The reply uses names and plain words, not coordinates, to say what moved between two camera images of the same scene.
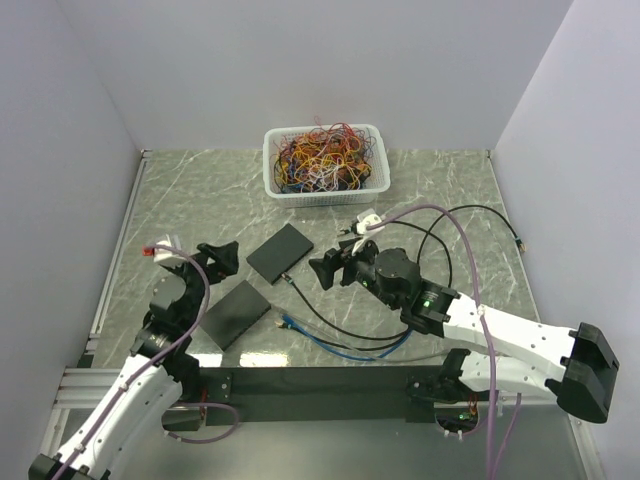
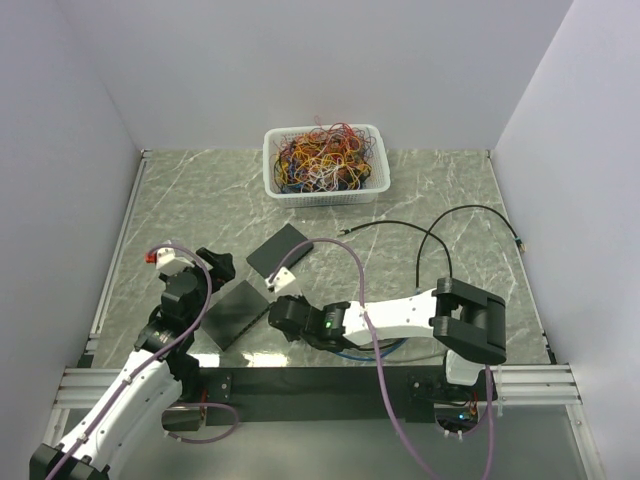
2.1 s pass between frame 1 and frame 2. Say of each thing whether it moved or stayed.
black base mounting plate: stayed
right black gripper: moved
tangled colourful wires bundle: stayed
